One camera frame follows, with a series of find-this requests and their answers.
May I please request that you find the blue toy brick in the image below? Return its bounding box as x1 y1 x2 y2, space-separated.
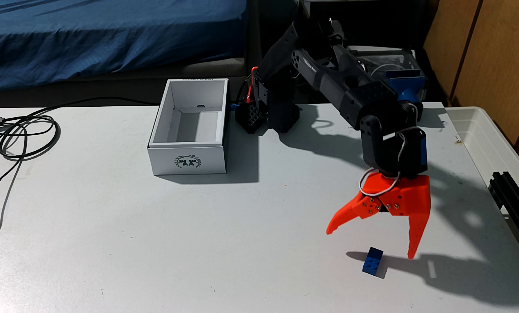
362 247 385 276

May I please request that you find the white cardboard box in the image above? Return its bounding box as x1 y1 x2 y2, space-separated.
147 78 230 176

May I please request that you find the white plastic bin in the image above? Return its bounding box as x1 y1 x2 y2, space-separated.
444 106 519 210

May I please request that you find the black aluminium extrusion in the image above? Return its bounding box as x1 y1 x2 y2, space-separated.
487 171 519 275

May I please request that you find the wooden cabinet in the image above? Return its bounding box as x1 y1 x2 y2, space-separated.
422 0 519 180

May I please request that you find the blue bed sheet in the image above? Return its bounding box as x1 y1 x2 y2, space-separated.
0 0 248 92

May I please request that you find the blue printed clamp mount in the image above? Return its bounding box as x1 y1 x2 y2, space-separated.
386 72 426 121

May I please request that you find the black frame clear-panel enclosure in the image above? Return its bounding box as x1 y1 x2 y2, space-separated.
344 46 425 103

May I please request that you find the black coiled cable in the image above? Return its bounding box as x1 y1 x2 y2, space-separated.
0 97 161 163

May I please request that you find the thin black cable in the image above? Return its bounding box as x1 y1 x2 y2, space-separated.
0 126 30 254

